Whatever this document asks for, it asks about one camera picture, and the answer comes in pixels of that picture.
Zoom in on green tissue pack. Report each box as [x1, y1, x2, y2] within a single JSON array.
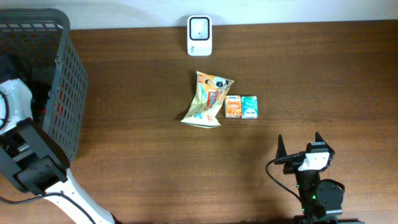
[[241, 96, 258, 119]]

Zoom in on orange tissue pack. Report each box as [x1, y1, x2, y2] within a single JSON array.
[[224, 95, 242, 118]]

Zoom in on beige snack bag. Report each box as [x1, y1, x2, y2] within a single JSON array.
[[180, 71, 234, 128]]

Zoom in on red candy bag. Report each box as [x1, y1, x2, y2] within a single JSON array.
[[40, 90, 67, 116]]

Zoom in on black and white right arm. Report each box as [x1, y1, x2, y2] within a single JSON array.
[[266, 133, 360, 224]]

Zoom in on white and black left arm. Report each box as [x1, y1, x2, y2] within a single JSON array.
[[1, 54, 118, 224]]

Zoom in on white barcode scanner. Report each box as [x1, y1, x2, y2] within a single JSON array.
[[187, 15, 213, 57]]

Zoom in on grey plastic mesh basket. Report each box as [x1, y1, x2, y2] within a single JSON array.
[[1, 8, 88, 161]]

